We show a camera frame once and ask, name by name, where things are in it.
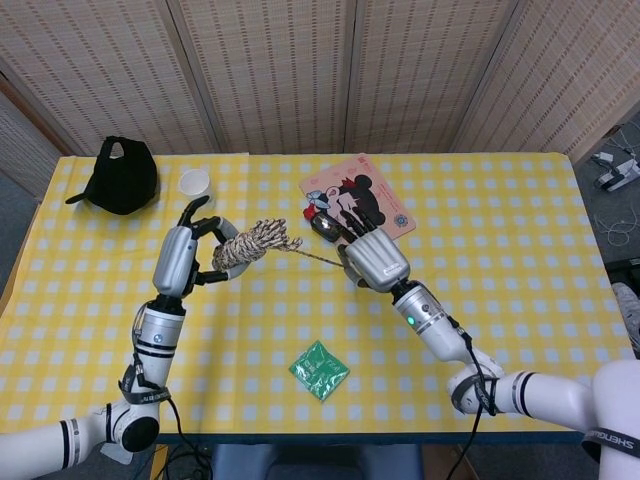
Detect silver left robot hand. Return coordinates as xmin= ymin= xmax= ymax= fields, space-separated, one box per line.
xmin=151 ymin=195 xmax=251 ymax=301

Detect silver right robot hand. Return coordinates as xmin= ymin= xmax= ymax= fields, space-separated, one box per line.
xmin=337 ymin=199 xmax=411 ymax=295

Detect speckled white braided rope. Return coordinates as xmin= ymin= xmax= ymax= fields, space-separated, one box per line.
xmin=210 ymin=217 xmax=351 ymax=274

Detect black glossy computer mouse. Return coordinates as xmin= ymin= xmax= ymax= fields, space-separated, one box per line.
xmin=309 ymin=213 xmax=346 ymax=245

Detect pink cartoon mouse pad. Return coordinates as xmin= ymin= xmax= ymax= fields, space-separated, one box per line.
xmin=298 ymin=152 xmax=418 ymax=249

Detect white paper cup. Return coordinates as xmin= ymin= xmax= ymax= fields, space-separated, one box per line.
xmin=177 ymin=168 xmax=214 ymax=202

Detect black baseball cap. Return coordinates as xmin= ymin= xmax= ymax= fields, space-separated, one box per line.
xmin=65 ymin=135 xmax=161 ymax=217

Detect green foil packet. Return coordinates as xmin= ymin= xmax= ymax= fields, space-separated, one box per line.
xmin=288 ymin=339 xmax=350 ymax=404

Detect yellow checked tablecloth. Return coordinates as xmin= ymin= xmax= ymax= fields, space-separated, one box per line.
xmin=0 ymin=152 xmax=636 ymax=436

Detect white floor paper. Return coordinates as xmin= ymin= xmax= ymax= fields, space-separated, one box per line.
xmin=99 ymin=443 xmax=135 ymax=465

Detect yellow floor strip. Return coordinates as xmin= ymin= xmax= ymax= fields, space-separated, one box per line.
xmin=149 ymin=443 xmax=170 ymax=480

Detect bamboo folding screen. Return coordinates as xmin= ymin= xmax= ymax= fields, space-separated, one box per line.
xmin=0 ymin=0 xmax=640 ymax=201

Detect blue chair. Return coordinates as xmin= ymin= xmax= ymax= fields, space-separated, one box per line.
xmin=208 ymin=443 xmax=425 ymax=480

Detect black floor box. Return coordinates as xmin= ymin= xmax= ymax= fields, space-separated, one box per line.
xmin=606 ymin=258 xmax=640 ymax=282

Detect grey white floor device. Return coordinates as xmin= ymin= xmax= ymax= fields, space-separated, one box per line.
xmin=592 ymin=139 xmax=640 ymax=193

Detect grey cloth bundle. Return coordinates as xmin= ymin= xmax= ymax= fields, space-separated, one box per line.
xmin=612 ymin=282 xmax=640 ymax=349

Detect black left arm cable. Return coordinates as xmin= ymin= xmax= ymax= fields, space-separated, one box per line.
xmin=130 ymin=309 xmax=214 ymax=457

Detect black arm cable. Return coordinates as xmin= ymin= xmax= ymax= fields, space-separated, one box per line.
xmin=130 ymin=309 xmax=214 ymax=457
xmin=447 ymin=319 xmax=501 ymax=480

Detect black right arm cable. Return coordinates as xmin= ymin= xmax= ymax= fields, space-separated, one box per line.
xmin=447 ymin=319 xmax=501 ymax=480

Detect black floor cables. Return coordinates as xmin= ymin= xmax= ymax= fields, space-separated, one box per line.
xmin=164 ymin=444 xmax=211 ymax=480

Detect white floor cable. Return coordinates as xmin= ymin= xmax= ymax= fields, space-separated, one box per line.
xmin=603 ymin=204 xmax=640 ymax=247

